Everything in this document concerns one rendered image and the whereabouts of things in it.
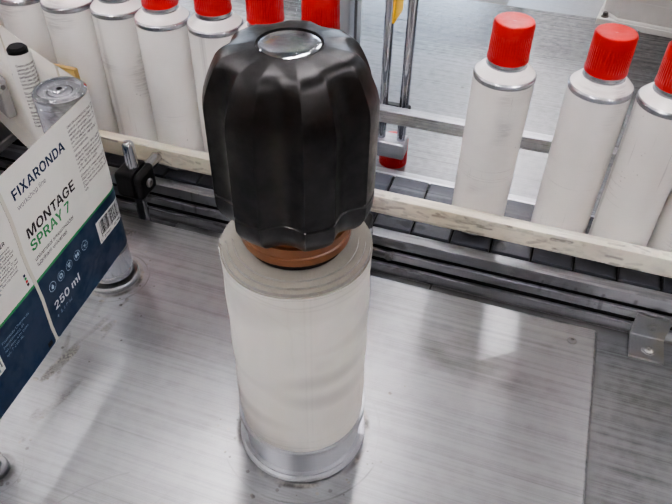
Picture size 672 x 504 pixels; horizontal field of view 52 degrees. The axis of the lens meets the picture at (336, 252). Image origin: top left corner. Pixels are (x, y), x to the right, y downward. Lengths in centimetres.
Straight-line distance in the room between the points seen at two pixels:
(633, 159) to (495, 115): 12
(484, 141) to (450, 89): 40
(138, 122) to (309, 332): 44
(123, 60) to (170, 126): 8
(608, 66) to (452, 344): 25
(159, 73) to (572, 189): 40
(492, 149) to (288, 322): 31
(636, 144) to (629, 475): 26
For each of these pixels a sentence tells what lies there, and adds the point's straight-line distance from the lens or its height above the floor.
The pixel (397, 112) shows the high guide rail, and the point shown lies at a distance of 68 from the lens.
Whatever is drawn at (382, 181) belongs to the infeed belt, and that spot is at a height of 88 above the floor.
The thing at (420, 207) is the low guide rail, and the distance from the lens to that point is 64.
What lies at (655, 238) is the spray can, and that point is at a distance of 68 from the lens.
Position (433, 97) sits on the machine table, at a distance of 98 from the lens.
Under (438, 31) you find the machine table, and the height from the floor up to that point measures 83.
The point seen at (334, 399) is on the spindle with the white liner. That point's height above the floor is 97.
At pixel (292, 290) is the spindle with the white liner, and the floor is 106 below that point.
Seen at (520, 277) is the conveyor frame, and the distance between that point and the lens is 66.
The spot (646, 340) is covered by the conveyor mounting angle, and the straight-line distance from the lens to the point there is 69.
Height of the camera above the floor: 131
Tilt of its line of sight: 43 degrees down
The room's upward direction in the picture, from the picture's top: 1 degrees clockwise
